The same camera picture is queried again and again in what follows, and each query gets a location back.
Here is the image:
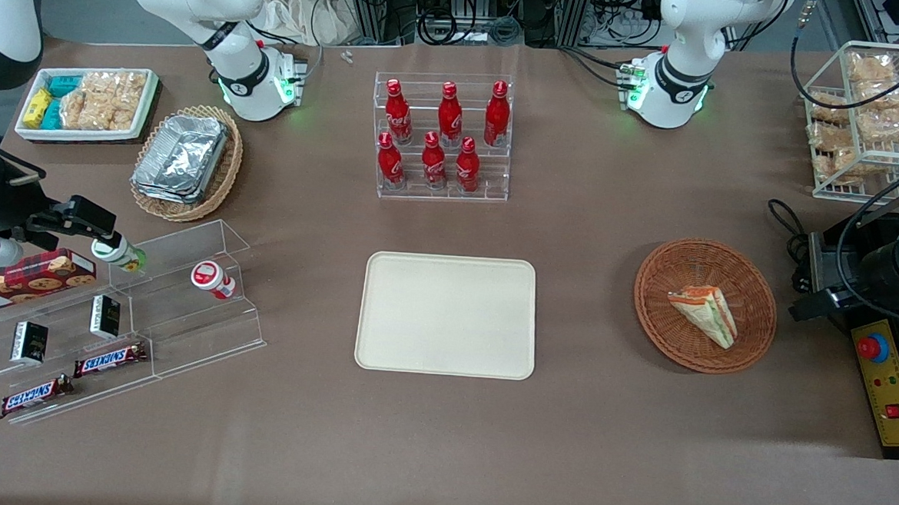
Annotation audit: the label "triangle sandwich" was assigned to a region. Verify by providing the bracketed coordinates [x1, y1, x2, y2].
[665, 283, 741, 351]

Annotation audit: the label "oval tan wicker basket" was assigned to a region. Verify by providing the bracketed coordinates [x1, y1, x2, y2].
[128, 101, 246, 226]

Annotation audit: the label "round brown wicker basket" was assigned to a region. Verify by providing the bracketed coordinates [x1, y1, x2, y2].
[629, 234, 782, 377]

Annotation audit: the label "beige plastic tray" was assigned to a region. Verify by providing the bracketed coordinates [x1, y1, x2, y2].
[353, 249, 542, 382]

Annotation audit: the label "black table appliance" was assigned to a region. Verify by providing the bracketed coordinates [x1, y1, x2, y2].
[796, 205, 899, 461]

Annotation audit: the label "red emergency stop button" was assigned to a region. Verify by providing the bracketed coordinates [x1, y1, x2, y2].
[856, 333, 891, 364]

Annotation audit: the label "white rectangular snack bin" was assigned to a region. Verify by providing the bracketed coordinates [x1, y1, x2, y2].
[14, 61, 161, 148]

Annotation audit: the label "red tartan cookie box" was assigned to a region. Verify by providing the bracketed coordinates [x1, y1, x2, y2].
[0, 244, 100, 324]

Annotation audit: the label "small black box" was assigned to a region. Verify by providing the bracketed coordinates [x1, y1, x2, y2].
[10, 320, 51, 365]
[88, 293, 123, 341]

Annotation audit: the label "stacked foil containers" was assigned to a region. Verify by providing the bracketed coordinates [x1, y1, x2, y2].
[130, 111, 231, 208]

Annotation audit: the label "yellow control box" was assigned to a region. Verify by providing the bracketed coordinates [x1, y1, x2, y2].
[844, 317, 899, 448]

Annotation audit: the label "clear bag rice crackers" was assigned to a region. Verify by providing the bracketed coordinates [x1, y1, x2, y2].
[59, 68, 149, 134]

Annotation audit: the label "yellow snack packet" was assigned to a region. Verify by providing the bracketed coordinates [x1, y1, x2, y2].
[23, 87, 54, 129]

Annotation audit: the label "white bottle red cap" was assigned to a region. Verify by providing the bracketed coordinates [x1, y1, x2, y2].
[189, 260, 238, 301]

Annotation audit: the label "clear bag fried snack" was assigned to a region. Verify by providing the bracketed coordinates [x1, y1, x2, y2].
[805, 121, 858, 156]
[808, 91, 853, 125]
[855, 105, 899, 144]
[814, 145, 865, 184]
[846, 51, 897, 86]
[853, 78, 899, 112]

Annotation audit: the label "clear acrylic stepped shelf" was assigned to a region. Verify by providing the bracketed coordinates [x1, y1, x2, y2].
[0, 208, 274, 438]

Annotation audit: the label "Snickers chocolate bar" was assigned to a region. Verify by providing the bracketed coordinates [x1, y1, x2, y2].
[0, 370, 75, 424]
[73, 338, 150, 383]

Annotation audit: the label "beige crumpled cloth bag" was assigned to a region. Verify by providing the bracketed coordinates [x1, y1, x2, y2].
[256, 0, 357, 49]

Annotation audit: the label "red cola bottle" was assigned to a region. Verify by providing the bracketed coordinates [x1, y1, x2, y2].
[375, 131, 409, 191]
[453, 135, 483, 194]
[382, 78, 416, 146]
[420, 131, 450, 191]
[483, 79, 513, 149]
[436, 81, 466, 148]

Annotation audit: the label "clear acrylic bottle rack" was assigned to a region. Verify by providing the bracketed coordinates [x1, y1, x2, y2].
[368, 68, 516, 205]

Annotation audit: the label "black coiled power cable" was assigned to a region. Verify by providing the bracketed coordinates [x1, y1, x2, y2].
[762, 198, 813, 294]

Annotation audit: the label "white wire rack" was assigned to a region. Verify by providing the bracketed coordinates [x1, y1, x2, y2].
[796, 38, 899, 205]

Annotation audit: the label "aluminium frame post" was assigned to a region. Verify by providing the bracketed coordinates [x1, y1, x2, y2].
[556, 0, 595, 48]
[343, 0, 419, 48]

